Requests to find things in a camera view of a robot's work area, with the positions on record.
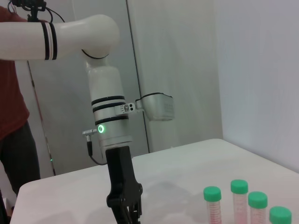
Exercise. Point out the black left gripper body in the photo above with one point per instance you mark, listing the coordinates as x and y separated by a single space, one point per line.
121 172

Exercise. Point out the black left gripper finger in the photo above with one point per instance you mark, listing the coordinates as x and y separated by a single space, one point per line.
136 212
122 215

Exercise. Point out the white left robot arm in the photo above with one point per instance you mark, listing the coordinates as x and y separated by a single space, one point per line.
102 86

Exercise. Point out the green-capped clear test tube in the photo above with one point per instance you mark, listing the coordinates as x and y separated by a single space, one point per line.
280 214
239 186
257 199
212 193

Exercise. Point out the thin pole with green light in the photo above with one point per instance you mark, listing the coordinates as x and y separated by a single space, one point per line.
51 160

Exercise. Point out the person in red shirt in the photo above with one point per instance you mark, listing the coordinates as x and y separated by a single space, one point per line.
9 93

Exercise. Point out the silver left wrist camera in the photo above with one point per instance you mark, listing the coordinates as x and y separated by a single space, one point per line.
158 107

